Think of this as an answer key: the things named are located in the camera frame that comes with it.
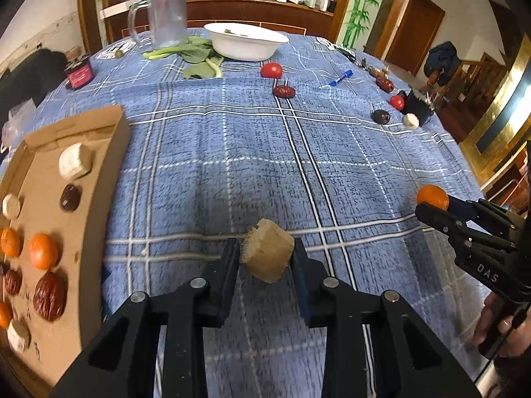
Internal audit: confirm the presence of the wooden door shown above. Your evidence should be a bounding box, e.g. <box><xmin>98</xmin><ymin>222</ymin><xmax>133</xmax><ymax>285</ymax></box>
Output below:
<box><xmin>384</xmin><ymin>0</ymin><xmax>446</xmax><ymax>77</ymax></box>

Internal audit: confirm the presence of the black sofa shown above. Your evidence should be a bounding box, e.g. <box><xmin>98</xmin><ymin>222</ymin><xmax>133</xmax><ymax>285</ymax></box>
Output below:
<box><xmin>0</xmin><ymin>48</ymin><xmax>73</xmax><ymax>133</ymax></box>

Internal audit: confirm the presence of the clear plastic pitcher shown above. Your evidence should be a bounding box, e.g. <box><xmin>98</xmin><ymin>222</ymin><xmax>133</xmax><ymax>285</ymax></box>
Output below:
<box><xmin>127</xmin><ymin>0</ymin><xmax>189</xmax><ymax>49</ymax></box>

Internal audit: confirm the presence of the bok choy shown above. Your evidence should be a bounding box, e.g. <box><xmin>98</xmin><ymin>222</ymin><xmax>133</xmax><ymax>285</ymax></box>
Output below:
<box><xmin>143</xmin><ymin>36</ymin><xmax>225</xmax><ymax>79</ymax></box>

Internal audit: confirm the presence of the bunch of keys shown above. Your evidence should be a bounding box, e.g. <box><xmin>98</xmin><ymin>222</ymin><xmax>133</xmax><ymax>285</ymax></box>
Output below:
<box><xmin>334</xmin><ymin>43</ymin><xmax>374</xmax><ymax>69</ymax></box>

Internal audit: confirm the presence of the dark jar with red label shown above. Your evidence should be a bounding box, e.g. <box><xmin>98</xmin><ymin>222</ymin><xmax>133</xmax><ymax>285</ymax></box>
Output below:
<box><xmin>64</xmin><ymin>55</ymin><xmax>94</xmax><ymax>91</ymax></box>

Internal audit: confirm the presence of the person's right hand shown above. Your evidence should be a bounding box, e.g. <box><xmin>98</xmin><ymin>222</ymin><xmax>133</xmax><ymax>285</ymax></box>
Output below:
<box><xmin>473</xmin><ymin>293</ymin><xmax>531</xmax><ymax>359</ymax></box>

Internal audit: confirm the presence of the dark jacket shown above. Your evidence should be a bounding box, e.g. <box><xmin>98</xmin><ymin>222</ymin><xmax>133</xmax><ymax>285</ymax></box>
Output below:
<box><xmin>424</xmin><ymin>41</ymin><xmax>462</xmax><ymax>88</ymax></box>

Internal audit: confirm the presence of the small black box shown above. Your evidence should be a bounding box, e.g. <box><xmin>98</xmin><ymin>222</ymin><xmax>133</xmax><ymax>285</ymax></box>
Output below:
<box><xmin>404</xmin><ymin>90</ymin><xmax>435</xmax><ymax>127</ymax></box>

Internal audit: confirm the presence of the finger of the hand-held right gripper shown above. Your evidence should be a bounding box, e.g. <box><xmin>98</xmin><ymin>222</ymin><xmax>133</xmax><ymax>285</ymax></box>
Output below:
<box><xmin>446</xmin><ymin>195</ymin><xmax>524</xmax><ymax>230</ymax></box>
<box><xmin>415</xmin><ymin>202</ymin><xmax>470</xmax><ymax>240</ymax></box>

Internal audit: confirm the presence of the white board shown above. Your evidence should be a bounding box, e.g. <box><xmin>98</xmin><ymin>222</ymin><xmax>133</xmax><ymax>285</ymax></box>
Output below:
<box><xmin>100</xmin><ymin>0</ymin><xmax>150</xmax><ymax>19</ymax></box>

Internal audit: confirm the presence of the bamboo wall decal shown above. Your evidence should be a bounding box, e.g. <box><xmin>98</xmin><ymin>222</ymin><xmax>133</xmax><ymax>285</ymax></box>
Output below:
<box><xmin>340</xmin><ymin>0</ymin><xmax>386</xmax><ymax>48</ymax></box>

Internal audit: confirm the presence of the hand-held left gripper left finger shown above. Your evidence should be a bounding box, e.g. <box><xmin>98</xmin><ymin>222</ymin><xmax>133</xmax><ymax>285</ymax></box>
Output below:
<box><xmin>49</xmin><ymin>238</ymin><xmax>241</xmax><ymax>398</ymax></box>

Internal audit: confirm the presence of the wooden counter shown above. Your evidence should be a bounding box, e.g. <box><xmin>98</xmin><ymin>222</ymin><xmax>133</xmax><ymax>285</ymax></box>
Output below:
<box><xmin>103</xmin><ymin>0</ymin><xmax>337</xmax><ymax>43</ymax></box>

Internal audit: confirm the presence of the beige cake cube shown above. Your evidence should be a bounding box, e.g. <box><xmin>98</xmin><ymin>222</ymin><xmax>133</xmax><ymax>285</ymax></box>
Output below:
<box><xmin>239</xmin><ymin>218</ymin><xmax>296</xmax><ymax>285</ymax></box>

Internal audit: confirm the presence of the wooden railing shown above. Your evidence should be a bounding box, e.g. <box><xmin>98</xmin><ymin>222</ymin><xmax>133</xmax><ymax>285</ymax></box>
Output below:
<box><xmin>423</xmin><ymin>52</ymin><xmax>509</xmax><ymax>110</ymax></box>

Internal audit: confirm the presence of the shallow cardboard box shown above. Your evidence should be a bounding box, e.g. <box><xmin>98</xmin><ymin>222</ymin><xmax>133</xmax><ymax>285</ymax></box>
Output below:
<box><xmin>0</xmin><ymin>105</ymin><xmax>132</xmax><ymax>387</ymax></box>

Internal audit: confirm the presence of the blue pen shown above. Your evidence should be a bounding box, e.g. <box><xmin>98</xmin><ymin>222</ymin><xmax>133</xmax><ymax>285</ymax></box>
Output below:
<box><xmin>328</xmin><ymin>70</ymin><xmax>354</xmax><ymax>88</ymax></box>

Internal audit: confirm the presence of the white bowl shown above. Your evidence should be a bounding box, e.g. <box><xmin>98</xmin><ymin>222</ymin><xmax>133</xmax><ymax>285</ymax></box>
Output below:
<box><xmin>203</xmin><ymin>22</ymin><xmax>290</xmax><ymax>61</ymax></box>

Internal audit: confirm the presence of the clear plastic bag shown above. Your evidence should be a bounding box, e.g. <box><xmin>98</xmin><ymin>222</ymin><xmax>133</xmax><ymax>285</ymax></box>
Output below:
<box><xmin>0</xmin><ymin>99</ymin><xmax>38</xmax><ymax>150</ymax></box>

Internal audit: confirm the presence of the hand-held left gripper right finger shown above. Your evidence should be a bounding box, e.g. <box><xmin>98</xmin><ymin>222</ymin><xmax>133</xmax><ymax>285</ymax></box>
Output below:
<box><xmin>290</xmin><ymin>237</ymin><xmax>484</xmax><ymax>398</ymax></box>

